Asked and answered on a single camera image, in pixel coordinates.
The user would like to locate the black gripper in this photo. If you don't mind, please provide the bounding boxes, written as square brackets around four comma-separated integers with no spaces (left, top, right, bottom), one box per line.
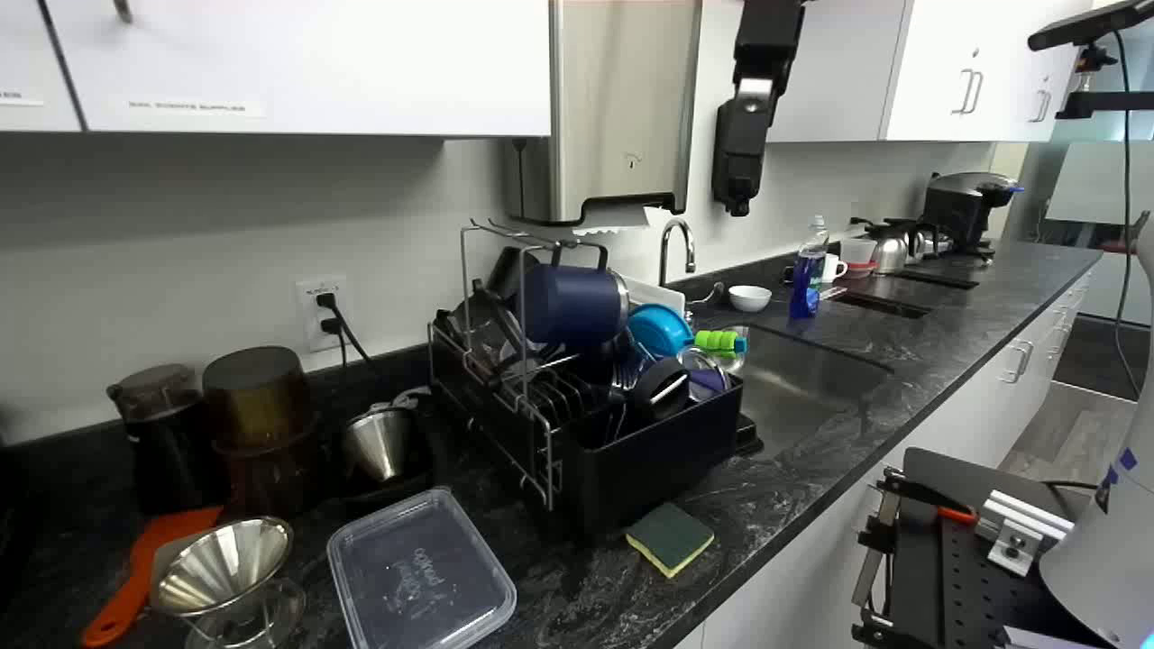
[733,0,808,99]

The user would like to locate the blue tumbler cup with handle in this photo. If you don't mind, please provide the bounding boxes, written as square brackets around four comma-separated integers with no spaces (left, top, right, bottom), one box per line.
[523,243,631,352]

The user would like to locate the chrome sink faucet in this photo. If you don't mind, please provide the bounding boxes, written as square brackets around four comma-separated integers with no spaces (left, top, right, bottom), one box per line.
[653,218,703,294]

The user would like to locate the black dish drying rack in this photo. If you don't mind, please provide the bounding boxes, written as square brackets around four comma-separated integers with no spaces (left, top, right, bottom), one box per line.
[425,213,750,540]

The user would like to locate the stainless paper towel dispenser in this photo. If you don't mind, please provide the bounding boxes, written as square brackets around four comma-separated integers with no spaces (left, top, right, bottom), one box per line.
[498,0,703,231]

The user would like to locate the blue bottle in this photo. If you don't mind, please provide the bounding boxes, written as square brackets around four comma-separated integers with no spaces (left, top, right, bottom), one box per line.
[782,249,831,325]

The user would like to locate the black coffee machine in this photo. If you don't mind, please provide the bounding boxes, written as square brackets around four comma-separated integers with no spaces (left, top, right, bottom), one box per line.
[916,166,1021,264]

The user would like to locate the white bowl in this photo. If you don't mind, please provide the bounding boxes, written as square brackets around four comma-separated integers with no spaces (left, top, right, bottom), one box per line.
[725,280,778,319]

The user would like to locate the white plastic container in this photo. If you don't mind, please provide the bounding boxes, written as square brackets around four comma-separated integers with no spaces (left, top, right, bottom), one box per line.
[623,277,696,325]

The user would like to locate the long black counter mat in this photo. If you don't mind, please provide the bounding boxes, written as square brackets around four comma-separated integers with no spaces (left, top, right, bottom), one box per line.
[832,290,935,325]

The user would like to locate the teal bowl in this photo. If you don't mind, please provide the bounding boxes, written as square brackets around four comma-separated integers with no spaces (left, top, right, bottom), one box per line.
[621,300,701,366]

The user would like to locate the black mug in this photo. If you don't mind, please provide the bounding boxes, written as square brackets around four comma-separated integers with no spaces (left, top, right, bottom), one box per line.
[478,243,530,308]

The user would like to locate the white lower cabinets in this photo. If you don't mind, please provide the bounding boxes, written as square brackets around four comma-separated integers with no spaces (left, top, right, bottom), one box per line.
[673,268,1103,649]

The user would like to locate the black floor mat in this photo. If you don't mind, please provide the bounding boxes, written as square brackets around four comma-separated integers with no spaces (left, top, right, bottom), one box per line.
[1054,312,1154,405]

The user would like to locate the wide white upper cabinet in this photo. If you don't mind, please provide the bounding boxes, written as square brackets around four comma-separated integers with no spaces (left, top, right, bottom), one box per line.
[37,0,559,141]

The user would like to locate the green and yellow sponge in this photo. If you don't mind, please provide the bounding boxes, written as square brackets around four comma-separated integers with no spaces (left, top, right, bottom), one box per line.
[621,498,721,584]

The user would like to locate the robot mounting table with clamps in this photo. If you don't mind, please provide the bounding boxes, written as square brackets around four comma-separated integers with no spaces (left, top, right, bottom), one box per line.
[847,444,1082,649]

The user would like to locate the small steel pitcher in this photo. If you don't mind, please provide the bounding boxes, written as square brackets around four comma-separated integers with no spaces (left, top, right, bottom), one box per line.
[341,383,436,487]

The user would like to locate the brown translucent canister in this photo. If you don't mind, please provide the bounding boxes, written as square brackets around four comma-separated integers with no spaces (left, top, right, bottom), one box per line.
[197,342,326,522]

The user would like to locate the clear plastic container lid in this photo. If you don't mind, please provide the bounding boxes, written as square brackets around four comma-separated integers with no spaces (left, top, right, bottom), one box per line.
[321,485,523,649]

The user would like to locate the black canister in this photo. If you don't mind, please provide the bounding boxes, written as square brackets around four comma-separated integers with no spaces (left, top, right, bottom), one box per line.
[102,362,210,517]

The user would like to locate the narrow white upper cabinet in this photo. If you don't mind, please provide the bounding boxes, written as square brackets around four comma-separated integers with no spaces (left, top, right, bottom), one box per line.
[0,0,86,137]

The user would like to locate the steel funnel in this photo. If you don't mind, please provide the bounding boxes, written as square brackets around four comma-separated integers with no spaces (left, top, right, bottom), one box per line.
[147,514,299,649]

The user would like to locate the black wall soap dispenser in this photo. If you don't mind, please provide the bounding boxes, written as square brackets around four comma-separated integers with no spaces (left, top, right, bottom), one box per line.
[707,92,776,221]

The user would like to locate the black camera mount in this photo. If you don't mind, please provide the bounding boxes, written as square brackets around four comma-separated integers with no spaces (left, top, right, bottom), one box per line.
[1023,0,1154,128]

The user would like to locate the black power cord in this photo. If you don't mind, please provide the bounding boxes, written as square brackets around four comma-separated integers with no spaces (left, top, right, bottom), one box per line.
[310,290,382,379]

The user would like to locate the white wall outlet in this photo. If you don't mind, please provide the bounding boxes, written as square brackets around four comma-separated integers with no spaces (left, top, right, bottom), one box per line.
[292,274,353,357]

